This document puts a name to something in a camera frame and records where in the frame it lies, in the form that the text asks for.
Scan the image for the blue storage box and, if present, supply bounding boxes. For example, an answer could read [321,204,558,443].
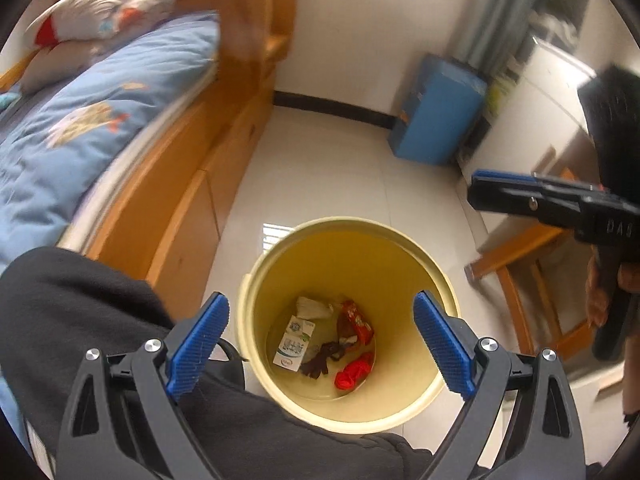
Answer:
[388,54,488,166]

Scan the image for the red printed snack packet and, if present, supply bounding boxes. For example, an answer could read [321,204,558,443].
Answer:
[336,299,374,346]

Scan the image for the yellow trash bucket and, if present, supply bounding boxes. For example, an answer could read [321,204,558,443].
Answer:
[235,217,459,434]

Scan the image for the white red patterned pillow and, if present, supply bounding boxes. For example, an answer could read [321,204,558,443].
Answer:
[23,0,175,49]

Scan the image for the person's right hand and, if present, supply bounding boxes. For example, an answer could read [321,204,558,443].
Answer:
[586,254,640,328]

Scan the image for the wooden bed frame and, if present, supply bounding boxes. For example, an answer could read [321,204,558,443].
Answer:
[0,0,298,321]

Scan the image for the wooden chair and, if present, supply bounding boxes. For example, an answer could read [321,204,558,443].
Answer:
[464,167,601,361]

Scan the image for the black camera mount box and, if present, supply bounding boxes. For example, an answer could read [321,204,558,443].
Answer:
[577,64,639,205]

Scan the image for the dark brown glove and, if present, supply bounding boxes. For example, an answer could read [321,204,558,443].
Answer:
[299,341,346,379]

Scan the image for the silver milk carton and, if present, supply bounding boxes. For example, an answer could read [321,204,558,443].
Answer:
[272,315,316,372]

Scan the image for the blue star-print bedspread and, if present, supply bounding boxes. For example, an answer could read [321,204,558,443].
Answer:
[1,11,221,266]

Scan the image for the bright red cloth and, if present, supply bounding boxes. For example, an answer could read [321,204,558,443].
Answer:
[334,352,374,391]

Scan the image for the grey window curtain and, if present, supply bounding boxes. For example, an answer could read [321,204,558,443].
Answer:
[451,0,591,79]

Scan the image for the beige lower pillow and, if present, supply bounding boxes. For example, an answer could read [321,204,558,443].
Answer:
[20,41,113,94]

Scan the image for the white cabinet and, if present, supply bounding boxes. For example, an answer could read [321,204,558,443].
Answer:
[456,34,601,252]

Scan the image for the white lace sock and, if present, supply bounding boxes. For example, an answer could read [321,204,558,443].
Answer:
[295,296,334,321]

